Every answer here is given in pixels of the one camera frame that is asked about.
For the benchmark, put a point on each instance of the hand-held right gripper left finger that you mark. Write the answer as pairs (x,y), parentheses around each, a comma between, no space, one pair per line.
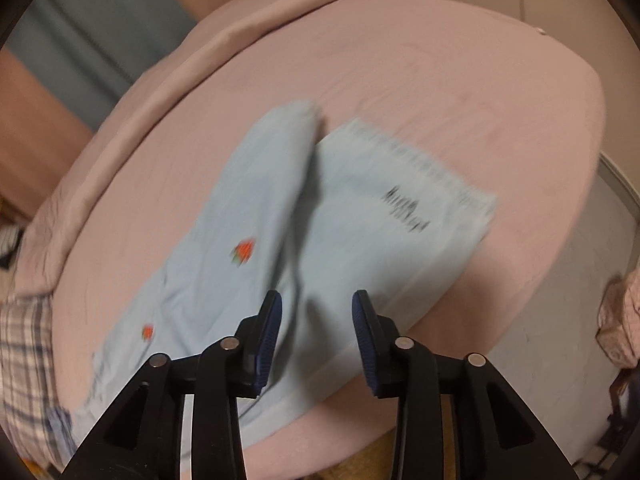
(267,330)

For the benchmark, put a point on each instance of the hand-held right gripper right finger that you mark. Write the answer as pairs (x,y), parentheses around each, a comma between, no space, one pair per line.
(362,330)

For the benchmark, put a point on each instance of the light blue denim pants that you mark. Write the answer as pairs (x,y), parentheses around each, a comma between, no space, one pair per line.
(350,220)

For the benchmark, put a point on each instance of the blue folded cloth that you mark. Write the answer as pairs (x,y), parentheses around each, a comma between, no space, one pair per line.
(62,425)

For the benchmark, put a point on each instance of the plaid pillow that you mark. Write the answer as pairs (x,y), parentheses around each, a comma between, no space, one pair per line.
(25,360)

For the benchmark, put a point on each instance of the pink comforter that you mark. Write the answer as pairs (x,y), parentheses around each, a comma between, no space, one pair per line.
(165,95)

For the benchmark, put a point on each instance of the pink bed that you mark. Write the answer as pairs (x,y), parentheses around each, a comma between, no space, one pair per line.
(450,85)

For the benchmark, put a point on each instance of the pink cloth bundle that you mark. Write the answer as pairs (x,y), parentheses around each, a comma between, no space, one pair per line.
(622,310)

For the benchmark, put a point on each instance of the blue-grey curtain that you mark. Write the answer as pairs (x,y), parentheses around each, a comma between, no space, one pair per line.
(85,45)

